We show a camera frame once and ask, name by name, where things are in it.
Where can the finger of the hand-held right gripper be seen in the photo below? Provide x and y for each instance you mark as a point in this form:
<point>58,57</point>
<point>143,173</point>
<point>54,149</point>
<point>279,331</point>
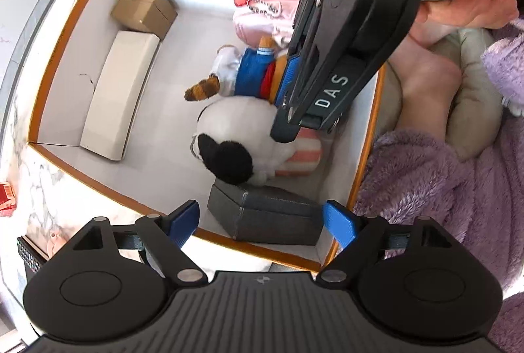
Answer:
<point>286,130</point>
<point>290,78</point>

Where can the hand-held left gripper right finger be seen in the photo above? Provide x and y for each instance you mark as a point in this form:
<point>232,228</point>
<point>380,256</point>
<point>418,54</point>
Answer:
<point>339,224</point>

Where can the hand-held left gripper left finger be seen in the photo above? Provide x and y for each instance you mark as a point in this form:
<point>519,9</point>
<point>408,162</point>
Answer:
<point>184,220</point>

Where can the plush doll with blue shirt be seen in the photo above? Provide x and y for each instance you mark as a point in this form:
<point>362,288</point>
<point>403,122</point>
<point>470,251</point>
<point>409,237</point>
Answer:
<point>249,70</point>

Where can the white plush with black ear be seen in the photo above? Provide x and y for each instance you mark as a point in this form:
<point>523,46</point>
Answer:
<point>233,123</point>

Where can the pink pouch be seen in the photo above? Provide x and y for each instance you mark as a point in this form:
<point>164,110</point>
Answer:
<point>254,21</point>

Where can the grey box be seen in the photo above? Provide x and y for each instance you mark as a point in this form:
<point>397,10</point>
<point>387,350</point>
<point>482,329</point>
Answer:
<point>270,218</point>

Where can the orange storage box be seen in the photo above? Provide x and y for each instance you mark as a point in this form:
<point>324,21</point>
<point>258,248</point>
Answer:
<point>188,9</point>

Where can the white long case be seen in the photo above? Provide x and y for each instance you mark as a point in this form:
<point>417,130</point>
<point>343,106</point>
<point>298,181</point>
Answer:
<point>118,95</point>

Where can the small brown cardboard box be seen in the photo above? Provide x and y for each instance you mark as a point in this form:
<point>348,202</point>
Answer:
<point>143,11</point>

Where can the person's bare leg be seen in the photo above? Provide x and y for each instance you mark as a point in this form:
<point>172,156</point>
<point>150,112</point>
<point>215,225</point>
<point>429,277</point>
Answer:
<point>425,91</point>

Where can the beige sofa cushion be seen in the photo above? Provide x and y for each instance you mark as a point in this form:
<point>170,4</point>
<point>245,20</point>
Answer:
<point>475,103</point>

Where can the black remote control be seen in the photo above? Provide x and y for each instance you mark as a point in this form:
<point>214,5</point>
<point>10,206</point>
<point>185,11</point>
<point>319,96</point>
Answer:
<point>30,259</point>

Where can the red small packet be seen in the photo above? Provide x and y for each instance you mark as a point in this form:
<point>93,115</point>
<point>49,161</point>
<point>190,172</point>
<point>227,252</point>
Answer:
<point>5,199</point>

